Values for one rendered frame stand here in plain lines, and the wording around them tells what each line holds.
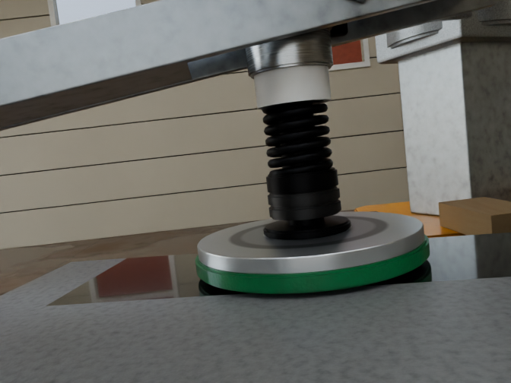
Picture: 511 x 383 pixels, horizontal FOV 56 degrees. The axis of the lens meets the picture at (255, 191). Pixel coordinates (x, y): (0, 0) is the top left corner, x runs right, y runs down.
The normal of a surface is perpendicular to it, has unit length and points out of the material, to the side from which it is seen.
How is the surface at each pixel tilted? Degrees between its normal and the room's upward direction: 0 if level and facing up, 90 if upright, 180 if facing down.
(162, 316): 0
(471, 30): 90
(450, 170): 90
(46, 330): 0
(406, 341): 0
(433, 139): 90
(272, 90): 90
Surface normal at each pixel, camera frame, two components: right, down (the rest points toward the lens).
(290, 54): -0.01, 0.09
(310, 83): 0.37, 0.04
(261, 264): -0.45, 0.13
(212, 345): -0.11, -0.99
